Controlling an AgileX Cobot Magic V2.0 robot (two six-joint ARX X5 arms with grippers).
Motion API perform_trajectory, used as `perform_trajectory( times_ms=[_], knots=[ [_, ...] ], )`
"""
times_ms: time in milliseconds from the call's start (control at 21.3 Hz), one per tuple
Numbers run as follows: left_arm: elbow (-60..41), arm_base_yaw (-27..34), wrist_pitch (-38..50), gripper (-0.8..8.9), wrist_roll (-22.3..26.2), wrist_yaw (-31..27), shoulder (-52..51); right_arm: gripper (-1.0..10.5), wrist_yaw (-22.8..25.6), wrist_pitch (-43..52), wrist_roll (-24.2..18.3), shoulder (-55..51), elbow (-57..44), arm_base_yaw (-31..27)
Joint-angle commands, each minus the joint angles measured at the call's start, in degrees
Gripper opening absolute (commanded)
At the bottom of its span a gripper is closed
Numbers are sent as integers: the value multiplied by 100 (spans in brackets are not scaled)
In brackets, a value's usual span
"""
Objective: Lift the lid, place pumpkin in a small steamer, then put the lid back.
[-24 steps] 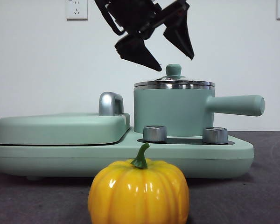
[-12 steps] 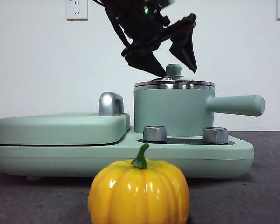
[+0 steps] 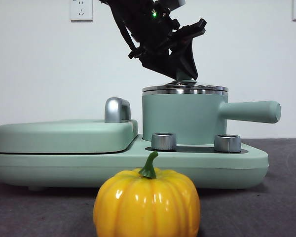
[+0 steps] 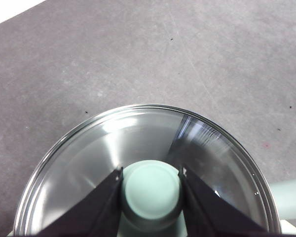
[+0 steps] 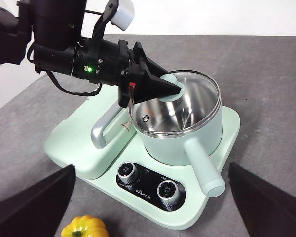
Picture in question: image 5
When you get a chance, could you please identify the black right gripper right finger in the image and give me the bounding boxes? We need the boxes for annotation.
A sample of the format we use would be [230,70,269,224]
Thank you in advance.
[228,162,296,237]

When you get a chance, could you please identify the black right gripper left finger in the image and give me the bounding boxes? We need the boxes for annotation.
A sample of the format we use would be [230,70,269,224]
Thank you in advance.
[0,164,76,237]

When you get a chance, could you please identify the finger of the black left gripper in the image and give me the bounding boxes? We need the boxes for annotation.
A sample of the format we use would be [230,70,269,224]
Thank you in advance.
[130,61,185,105]
[134,41,169,78]

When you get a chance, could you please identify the glass lid with mint knob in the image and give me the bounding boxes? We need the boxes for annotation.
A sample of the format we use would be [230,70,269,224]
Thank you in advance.
[128,70,222,137]

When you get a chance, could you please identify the yellow toy pumpkin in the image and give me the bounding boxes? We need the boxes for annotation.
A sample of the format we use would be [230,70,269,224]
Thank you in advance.
[61,215,109,237]

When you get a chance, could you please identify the mint green breakfast machine base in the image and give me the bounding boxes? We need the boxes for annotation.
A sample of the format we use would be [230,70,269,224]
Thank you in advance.
[43,86,241,231]

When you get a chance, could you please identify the silver control knob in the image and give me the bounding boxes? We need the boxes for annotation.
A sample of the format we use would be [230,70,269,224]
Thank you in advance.
[156,180,181,205]
[116,162,141,185]

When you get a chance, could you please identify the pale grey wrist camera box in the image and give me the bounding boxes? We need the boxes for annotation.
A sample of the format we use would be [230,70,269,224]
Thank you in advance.
[111,0,135,32]

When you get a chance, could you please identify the mint green pot with handle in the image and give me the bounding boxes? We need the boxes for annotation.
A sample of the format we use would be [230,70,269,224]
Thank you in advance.
[135,93,225,198]

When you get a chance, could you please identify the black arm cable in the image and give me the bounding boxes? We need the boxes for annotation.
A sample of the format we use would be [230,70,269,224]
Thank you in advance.
[46,70,103,97]

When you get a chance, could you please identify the mint green cover, silver handle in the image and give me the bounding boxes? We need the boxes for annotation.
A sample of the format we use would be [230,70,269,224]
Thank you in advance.
[43,85,141,180]

